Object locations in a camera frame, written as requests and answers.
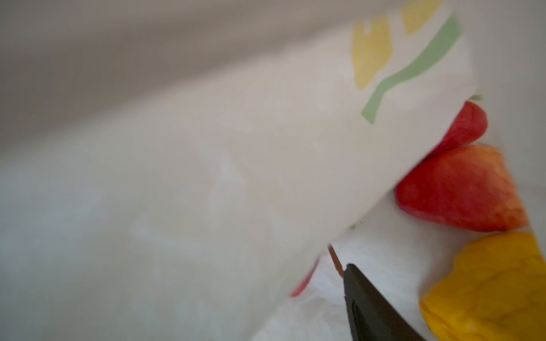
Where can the fake peach with leaves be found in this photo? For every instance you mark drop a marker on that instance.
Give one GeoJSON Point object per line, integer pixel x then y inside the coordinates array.
{"type": "Point", "coordinates": [318, 270]}

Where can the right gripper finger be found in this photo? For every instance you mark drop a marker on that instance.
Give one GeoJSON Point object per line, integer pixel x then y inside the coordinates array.
{"type": "Point", "coordinates": [370, 315]}

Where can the white plastic bag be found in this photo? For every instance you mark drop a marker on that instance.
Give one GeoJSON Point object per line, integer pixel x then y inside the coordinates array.
{"type": "Point", "coordinates": [171, 170]}

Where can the red fake strawberry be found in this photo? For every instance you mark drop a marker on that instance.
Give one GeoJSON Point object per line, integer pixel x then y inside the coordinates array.
{"type": "Point", "coordinates": [468, 188]}
{"type": "Point", "coordinates": [470, 124]}

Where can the yellow fake lemon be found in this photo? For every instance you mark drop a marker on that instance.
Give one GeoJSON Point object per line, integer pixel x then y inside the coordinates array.
{"type": "Point", "coordinates": [496, 291]}

